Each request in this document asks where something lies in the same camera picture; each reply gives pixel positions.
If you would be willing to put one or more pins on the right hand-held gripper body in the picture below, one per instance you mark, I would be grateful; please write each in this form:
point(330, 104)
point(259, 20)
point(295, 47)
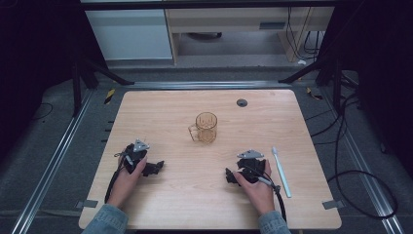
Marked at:
point(252, 166)

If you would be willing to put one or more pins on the aluminium floor rail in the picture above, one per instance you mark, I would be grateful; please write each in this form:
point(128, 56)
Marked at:
point(207, 85)
point(48, 169)
point(363, 169)

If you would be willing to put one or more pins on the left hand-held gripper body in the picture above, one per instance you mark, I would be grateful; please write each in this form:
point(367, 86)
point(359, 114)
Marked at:
point(135, 155)

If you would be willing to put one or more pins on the white cabinet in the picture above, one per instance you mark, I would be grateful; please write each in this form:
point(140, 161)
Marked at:
point(130, 34)

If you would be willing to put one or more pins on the yellow black tape strip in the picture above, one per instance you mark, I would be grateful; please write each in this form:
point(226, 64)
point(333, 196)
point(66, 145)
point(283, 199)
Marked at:
point(109, 96)
point(313, 93)

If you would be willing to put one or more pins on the amber glass mug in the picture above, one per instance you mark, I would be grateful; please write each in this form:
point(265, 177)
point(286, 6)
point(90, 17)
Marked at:
point(206, 128)

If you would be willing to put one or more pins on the person's right hand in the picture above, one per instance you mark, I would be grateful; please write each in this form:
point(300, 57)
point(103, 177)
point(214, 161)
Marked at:
point(259, 194)

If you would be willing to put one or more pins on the person's left hand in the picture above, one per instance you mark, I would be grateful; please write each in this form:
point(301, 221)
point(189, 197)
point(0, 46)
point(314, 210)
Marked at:
point(125, 186)

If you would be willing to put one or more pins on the grey tape patch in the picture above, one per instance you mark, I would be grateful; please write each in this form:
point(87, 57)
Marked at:
point(333, 204)
point(86, 203)

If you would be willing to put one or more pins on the pale blue toothbrush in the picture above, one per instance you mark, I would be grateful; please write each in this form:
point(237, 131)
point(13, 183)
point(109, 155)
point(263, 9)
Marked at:
point(281, 174)

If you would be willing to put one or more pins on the black metal stand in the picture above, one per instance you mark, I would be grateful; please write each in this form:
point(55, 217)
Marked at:
point(77, 87)
point(336, 81)

